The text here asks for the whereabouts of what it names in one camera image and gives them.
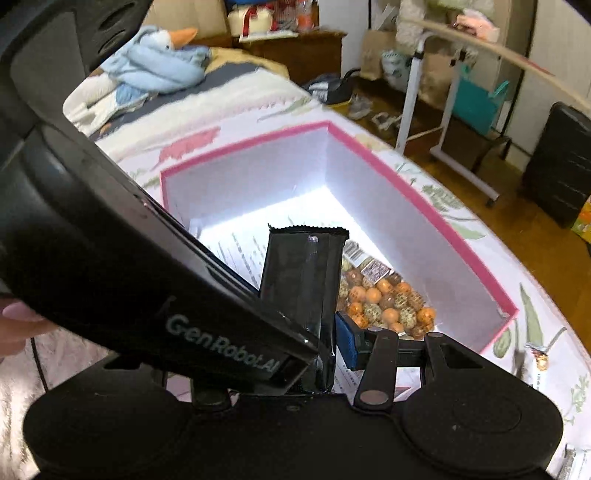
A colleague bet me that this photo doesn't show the black snack packet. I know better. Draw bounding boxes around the black snack packet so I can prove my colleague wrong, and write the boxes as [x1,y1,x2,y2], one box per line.
[259,224,350,395]

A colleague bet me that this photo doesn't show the white and green bag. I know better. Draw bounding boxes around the white and green bag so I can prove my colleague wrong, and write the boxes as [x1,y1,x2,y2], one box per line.
[381,48,416,88]

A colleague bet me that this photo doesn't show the pink fluffy cloth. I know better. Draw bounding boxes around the pink fluffy cloth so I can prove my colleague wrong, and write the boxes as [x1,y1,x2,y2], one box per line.
[0,330,121,467]

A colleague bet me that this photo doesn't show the goose plush toy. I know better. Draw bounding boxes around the goose plush toy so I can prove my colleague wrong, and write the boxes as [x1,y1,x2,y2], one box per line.
[62,25,213,137]

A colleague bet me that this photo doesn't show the black cable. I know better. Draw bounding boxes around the black cable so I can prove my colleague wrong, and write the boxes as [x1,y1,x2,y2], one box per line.
[30,337,51,393]

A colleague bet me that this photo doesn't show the grey blanket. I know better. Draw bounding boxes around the grey blanket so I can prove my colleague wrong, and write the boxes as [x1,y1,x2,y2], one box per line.
[92,60,296,134]

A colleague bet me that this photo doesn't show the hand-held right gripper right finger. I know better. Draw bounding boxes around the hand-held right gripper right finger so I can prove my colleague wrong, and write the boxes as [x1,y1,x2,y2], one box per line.
[335,310,467,411]

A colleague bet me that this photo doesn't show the person's left hand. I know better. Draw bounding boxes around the person's left hand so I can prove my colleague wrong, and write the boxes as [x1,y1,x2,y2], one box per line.
[0,298,61,358]

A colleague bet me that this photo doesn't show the bag of round nut snacks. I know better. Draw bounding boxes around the bag of round nut snacks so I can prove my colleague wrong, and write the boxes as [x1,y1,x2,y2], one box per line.
[339,240,437,340]

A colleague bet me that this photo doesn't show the white box with red ribbon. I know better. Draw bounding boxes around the white box with red ribbon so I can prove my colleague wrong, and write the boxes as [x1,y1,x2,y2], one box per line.
[227,4,273,38]

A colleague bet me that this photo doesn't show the teal bag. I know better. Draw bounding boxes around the teal bag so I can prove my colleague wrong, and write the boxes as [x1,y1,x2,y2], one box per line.
[450,76,511,137]

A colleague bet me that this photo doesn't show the white rolling side table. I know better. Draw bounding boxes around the white rolling side table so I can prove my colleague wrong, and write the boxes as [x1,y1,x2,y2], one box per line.
[397,4,591,208]

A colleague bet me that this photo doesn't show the white snack bar packet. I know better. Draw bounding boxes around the white snack bar packet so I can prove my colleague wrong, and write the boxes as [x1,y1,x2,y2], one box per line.
[526,344,552,388]

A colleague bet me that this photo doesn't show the black bag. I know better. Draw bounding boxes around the black bag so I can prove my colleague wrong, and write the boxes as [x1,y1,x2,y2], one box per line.
[302,69,354,104]

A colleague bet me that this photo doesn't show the wooden nightstand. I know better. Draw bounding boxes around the wooden nightstand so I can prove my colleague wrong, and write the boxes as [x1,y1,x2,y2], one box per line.
[240,30,348,86]

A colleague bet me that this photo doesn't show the floral bedsheet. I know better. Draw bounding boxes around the floral bedsheet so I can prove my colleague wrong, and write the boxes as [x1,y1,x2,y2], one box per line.
[65,60,591,480]

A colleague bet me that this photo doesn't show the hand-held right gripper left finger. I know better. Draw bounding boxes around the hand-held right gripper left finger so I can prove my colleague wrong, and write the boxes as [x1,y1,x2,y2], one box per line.
[190,376,232,409]

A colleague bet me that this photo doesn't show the brown paper bag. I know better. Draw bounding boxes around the brown paper bag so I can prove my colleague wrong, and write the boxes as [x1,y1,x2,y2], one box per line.
[360,30,398,81]

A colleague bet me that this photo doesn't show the colourful printed box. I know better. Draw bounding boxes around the colourful printed box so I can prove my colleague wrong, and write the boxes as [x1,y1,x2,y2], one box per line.
[570,196,591,238]

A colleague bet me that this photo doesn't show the pink cardboard box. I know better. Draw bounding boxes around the pink cardboard box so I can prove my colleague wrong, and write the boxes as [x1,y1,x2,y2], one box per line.
[159,121,521,398]

